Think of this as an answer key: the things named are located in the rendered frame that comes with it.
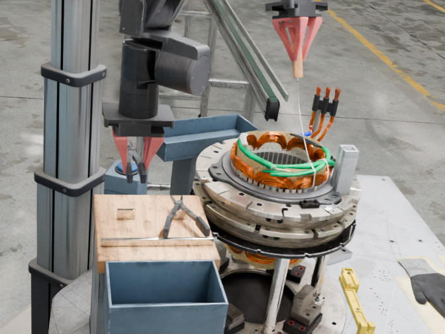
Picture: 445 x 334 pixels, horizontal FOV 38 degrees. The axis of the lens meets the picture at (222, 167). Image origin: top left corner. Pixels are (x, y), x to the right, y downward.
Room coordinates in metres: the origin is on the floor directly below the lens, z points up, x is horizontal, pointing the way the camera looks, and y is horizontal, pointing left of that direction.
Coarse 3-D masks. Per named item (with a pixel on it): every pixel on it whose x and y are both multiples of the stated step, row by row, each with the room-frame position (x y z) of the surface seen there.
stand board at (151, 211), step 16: (96, 208) 0.95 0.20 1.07; (112, 208) 0.95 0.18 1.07; (128, 208) 0.96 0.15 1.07; (144, 208) 0.97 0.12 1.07; (160, 208) 0.98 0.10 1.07; (192, 208) 0.99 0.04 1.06; (96, 224) 0.90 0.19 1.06; (112, 224) 0.90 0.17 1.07; (128, 224) 0.91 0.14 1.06; (144, 224) 0.92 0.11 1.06; (160, 224) 0.92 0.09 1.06; (176, 224) 0.93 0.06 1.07; (192, 224) 0.94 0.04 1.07; (208, 224) 0.95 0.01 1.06; (96, 240) 0.86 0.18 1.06; (96, 256) 0.84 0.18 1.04; (112, 256) 0.81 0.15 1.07; (128, 256) 0.82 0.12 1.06; (144, 256) 0.83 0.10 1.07; (160, 256) 0.83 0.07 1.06; (176, 256) 0.84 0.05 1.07; (192, 256) 0.84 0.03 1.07; (208, 256) 0.85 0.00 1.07
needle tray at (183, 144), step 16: (176, 128) 1.37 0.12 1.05; (192, 128) 1.40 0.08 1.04; (208, 128) 1.42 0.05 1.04; (224, 128) 1.45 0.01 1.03; (240, 128) 1.45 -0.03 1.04; (256, 128) 1.39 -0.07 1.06; (176, 144) 1.25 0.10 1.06; (192, 144) 1.28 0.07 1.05; (208, 144) 1.30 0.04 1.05; (176, 160) 1.35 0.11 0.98; (192, 160) 1.30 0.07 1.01; (176, 176) 1.34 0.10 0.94; (192, 176) 1.30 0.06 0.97; (176, 192) 1.33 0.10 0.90
